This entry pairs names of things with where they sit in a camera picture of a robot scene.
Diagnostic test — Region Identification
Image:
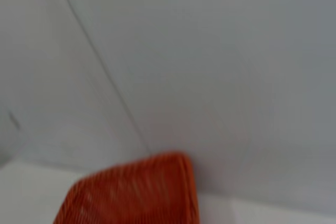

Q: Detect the orange woven wicker basket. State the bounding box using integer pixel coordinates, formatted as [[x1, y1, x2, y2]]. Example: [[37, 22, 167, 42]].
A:
[[53, 151, 201, 224]]

